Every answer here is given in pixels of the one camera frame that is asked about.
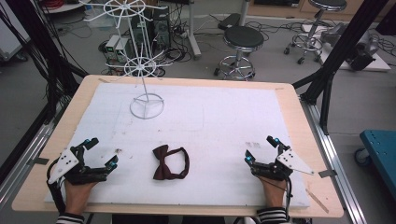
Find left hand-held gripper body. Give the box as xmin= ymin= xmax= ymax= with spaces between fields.
xmin=47 ymin=143 xmax=110 ymax=186

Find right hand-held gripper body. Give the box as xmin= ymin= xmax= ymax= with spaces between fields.
xmin=250 ymin=147 xmax=315 ymax=182

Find dark red bow tie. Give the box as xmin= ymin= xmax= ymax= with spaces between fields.
xmin=151 ymin=144 xmax=191 ymax=181

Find white wire display rack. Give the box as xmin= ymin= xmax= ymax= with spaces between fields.
xmin=78 ymin=0 xmax=176 ymax=120

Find person's left hand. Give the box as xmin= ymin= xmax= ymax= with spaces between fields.
xmin=64 ymin=180 xmax=98 ymax=217

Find person's right hand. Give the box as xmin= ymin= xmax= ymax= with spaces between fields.
xmin=257 ymin=176 xmax=288 ymax=209

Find grey tape piece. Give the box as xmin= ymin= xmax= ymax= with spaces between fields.
xmin=25 ymin=157 xmax=50 ymax=166
xmin=318 ymin=169 xmax=338 ymax=179

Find person's left striped sleeve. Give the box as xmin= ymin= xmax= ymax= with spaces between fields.
xmin=55 ymin=212 xmax=85 ymax=224

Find person's striped sleeve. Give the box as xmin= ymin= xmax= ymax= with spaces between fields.
xmin=55 ymin=212 xmax=85 ymax=224
xmin=256 ymin=206 xmax=290 ymax=224

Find thin wooden stick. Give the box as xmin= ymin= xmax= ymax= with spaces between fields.
xmin=304 ymin=188 xmax=330 ymax=215

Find person's right striped sleeve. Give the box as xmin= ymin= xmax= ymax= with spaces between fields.
xmin=256 ymin=206 xmax=290 ymax=224

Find white foam board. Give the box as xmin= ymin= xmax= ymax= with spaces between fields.
xmin=44 ymin=81 xmax=311 ymax=210

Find blue cart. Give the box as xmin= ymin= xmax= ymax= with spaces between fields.
xmin=353 ymin=129 xmax=396 ymax=201

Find grey power supply units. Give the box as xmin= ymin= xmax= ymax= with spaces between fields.
xmin=104 ymin=34 xmax=133 ymax=63

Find black round stool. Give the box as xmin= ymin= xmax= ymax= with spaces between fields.
xmin=213 ymin=24 xmax=265 ymax=81

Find grey round stool on castors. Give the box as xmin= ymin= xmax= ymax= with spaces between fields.
xmin=283 ymin=0 xmax=348 ymax=65

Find white platform with grey machines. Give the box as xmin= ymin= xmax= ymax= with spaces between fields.
xmin=319 ymin=21 xmax=392 ymax=73

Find black flat box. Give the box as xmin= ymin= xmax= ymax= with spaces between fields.
xmin=217 ymin=12 xmax=242 ymax=31

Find black computer tower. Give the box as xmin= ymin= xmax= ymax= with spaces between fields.
xmin=130 ymin=5 xmax=172 ymax=54

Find white table leg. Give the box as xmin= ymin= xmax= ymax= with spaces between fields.
xmin=186 ymin=0 xmax=203 ymax=61

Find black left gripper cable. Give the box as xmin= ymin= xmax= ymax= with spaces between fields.
xmin=46 ymin=158 xmax=67 ymax=216

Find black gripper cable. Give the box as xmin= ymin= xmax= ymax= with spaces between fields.
xmin=46 ymin=158 xmax=67 ymax=216
xmin=284 ymin=176 xmax=294 ymax=217

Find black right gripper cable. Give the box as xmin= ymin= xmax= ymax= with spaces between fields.
xmin=284 ymin=176 xmax=294 ymax=217

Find aluminium rail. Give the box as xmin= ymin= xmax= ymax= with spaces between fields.
xmin=299 ymin=98 xmax=369 ymax=224
xmin=0 ymin=101 xmax=64 ymax=204

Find black metal frame post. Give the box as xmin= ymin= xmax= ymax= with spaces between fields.
xmin=291 ymin=0 xmax=396 ymax=135
xmin=0 ymin=0 xmax=89 ymax=125

